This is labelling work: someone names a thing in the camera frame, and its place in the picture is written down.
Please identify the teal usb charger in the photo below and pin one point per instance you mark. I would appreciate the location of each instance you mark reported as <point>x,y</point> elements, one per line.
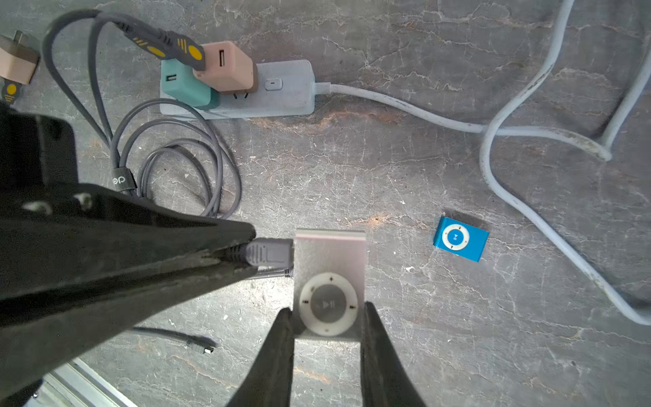
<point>178,81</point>

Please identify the blue mp3 player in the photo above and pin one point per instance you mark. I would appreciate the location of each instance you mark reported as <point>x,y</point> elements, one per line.
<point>461,239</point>

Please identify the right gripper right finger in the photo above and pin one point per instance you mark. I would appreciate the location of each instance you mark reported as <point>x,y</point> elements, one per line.
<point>384,382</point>

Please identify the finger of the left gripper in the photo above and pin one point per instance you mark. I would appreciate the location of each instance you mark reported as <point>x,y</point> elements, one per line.
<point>40,331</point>

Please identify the silver mp3 player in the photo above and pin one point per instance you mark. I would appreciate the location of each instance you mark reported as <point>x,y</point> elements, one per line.
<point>329,267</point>

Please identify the grey power strip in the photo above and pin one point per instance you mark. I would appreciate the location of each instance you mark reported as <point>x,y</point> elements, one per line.
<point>285,88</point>

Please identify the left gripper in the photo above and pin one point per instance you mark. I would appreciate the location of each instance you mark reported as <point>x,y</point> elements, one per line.
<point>56,233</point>

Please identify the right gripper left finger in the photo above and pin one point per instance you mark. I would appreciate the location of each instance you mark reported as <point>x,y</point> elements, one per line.
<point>269,382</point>

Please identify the pink usb charger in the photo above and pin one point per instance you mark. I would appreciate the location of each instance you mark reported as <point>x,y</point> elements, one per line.
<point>18,60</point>
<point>228,69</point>

